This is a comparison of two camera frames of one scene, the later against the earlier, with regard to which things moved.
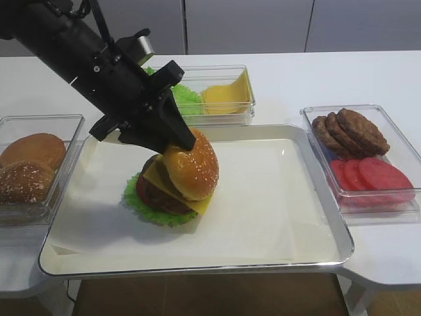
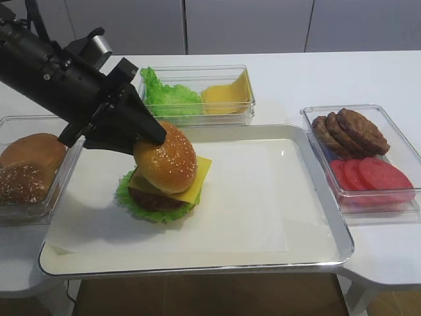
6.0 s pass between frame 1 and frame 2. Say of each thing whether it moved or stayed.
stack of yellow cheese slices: stayed
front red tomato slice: stayed
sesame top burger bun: moved
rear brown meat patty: stayed
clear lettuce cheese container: stayed
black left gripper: moved
